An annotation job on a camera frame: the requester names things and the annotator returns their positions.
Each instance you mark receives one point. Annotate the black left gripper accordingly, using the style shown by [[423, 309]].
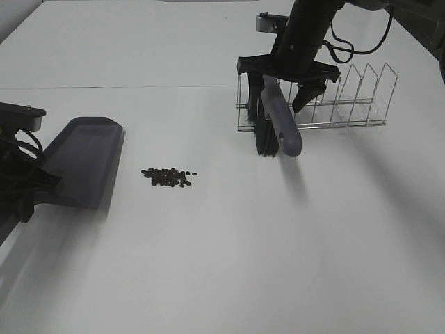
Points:
[[22, 175]]

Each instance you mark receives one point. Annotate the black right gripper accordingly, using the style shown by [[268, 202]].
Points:
[[292, 58]]

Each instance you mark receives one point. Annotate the purple brush with black bristles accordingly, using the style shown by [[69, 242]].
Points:
[[281, 130]]

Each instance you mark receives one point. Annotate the purple plastic dustpan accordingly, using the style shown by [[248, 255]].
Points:
[[83, 154]]

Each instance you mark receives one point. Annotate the pile of coffee beans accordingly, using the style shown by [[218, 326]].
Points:
[[168, 177]]

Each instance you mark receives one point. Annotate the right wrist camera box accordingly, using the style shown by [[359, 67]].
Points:
[[270, 23]]

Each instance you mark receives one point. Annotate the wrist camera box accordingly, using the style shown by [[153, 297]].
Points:
[[270, 23], [15, 116]]

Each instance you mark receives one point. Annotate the metal wire dish rack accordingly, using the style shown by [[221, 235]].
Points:
[[359, 98]]

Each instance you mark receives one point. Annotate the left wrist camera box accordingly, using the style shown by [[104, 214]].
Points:
[[15, 116]]

